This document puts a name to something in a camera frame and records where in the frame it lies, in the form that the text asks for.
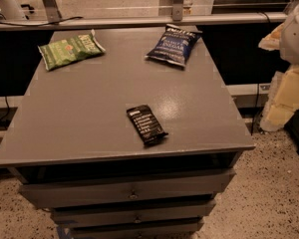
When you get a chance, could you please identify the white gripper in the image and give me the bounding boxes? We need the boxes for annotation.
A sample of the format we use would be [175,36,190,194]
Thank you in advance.
[258,3,299,131]

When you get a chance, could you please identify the green jalapeno chip bag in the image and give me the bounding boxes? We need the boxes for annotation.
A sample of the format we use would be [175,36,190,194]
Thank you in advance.
[38,30,106,71]

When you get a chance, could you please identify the blue salt vinegar chip bag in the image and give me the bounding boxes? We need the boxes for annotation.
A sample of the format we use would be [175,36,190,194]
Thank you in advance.
[146,24,202,68]

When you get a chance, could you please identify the black rxbar chocolate bar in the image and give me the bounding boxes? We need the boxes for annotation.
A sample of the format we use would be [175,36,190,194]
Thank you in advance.
[127,105,167,145]

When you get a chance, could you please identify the grey drawer cabinet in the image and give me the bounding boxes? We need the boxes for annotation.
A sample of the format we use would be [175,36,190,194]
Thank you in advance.
[0,28,253,239]

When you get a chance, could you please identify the metal bracket post centre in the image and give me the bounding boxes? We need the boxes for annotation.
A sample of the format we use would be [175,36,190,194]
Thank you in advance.
[171,0,183,21]

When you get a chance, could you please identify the metal bracket post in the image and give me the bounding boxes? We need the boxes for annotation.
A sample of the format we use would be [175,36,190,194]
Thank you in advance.
[42,0,62,23]
[171,0,183,21]

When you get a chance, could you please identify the black cable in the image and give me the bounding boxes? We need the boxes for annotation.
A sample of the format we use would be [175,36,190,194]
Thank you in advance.
[0,15,84,27]

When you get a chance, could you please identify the grey metal rail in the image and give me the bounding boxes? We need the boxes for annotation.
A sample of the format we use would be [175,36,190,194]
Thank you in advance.
[0,12,287,31]

